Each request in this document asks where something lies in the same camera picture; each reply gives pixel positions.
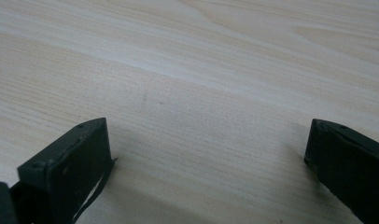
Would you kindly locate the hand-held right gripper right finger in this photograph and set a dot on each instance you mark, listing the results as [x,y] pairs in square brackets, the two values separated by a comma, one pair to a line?
[349,165]

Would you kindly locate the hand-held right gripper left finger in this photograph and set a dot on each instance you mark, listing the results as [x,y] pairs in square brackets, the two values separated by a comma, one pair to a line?
[74,165]

